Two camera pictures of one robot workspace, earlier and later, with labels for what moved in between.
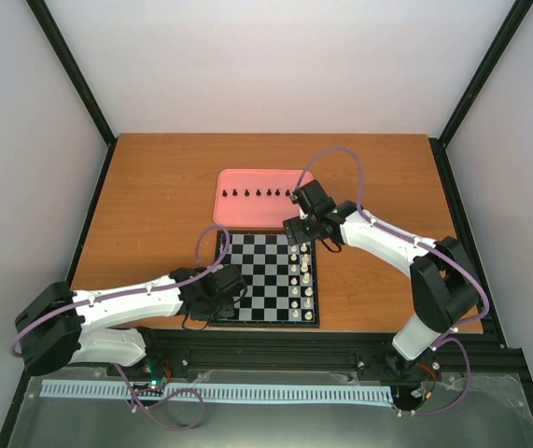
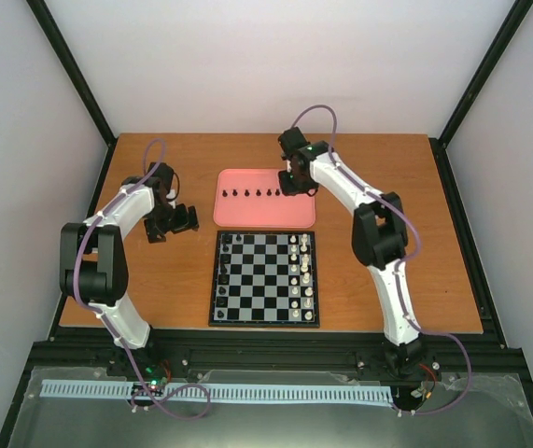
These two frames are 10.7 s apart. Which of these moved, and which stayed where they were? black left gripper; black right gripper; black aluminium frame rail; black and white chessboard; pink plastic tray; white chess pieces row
Moved: black left gripper; black right gripper
Stayed: pink plastic tray; black aluminium frame rail; black and white chessboard; white chess pieces row
